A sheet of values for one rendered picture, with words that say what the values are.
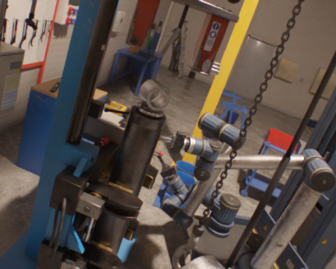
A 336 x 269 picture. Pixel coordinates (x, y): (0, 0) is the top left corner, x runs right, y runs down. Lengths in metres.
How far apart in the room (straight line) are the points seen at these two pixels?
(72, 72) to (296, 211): 1.59
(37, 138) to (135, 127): 1.90
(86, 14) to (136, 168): 0.90
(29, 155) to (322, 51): 11.08
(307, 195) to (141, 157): 1.04
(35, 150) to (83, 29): 2.03
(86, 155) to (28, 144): 1.87
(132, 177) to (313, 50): 11.39
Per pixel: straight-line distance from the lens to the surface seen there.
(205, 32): 1.80
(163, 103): 1.87
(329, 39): 13.02
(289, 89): 12.90
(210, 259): 0.66
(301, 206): 2.19
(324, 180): 2.12
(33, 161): 3.72
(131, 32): 1.74
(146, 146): 1.87
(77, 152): 1.87
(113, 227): 2.17
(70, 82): 1.95
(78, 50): 1.90
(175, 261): 1.21
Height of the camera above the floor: 2.04
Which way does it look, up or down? 20 degrees down
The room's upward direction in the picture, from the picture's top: 20 degrees clockwise
